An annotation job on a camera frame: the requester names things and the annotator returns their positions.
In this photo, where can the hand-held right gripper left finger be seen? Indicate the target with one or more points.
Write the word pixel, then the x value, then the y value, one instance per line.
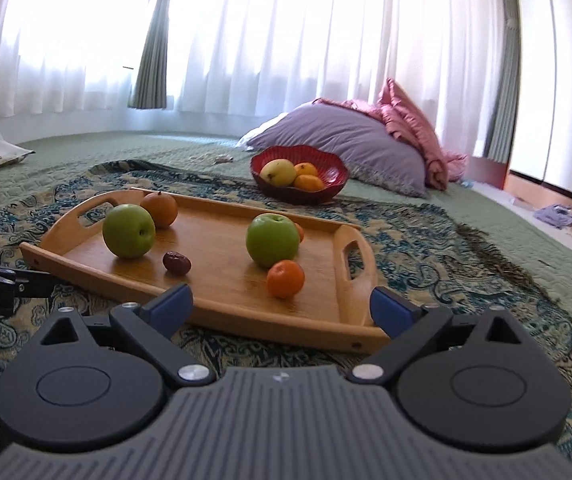
pixel 171 310

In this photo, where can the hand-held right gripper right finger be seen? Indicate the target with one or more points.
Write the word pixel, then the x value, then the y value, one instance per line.
pixel 391 312

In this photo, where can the red date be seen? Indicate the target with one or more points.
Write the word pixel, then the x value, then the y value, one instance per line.
pixel 176 263

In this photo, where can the large green apple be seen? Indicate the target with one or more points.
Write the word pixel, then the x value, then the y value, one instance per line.
pixel 128 232

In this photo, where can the large brown orange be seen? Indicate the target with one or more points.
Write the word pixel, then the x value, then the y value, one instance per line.
pixel 162 208

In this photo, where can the small tangerine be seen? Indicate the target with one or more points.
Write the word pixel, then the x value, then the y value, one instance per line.
pixel 300 233
pixel 286 280

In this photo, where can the smaller green apple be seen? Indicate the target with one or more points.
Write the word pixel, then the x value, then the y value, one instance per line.
pixel 272 241

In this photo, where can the blue paisley patterned blanket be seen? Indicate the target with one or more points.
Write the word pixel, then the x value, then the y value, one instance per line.
pixel 440 270

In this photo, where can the white plastic bag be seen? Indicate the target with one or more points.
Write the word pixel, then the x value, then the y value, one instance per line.
pixel 1 152

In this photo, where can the red scalloped bowl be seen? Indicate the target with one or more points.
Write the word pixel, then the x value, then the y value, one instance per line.
pixel 311 192

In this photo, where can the green quilted bedspread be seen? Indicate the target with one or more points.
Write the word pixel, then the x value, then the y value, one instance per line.
pixel 505 220

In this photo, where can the orange in bowl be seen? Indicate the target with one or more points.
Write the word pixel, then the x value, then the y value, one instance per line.
pixel 310 183
pixel 307 169

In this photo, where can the yellow mango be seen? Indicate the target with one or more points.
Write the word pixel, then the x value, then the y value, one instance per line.
pixel 277 172

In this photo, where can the purple pillow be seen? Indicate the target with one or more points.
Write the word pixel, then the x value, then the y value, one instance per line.
pixel 345 140

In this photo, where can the pink quilt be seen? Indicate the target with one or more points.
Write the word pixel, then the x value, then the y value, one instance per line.
pixel 415 125

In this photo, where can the blue cloth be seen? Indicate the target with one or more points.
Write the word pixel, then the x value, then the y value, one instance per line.
pixel 558 216

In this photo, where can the white sheer curtain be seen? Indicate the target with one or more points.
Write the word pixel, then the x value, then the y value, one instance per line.
pixel 291 35

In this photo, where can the white wardrobe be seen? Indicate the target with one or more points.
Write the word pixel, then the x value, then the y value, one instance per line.
pixel 565 70

